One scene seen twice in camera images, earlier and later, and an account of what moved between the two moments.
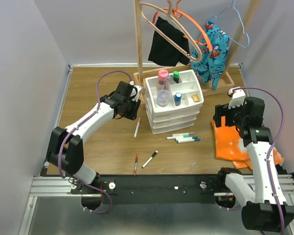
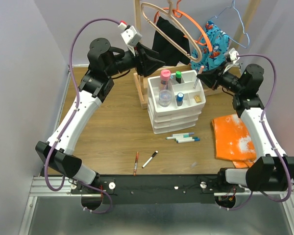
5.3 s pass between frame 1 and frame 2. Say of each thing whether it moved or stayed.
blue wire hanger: stayed
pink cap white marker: moved
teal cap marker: stayed
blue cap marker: stayed
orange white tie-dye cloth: stayed
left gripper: moved
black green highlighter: moved
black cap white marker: stayed
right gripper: moved
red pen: stayed
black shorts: stayed
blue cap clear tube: moved
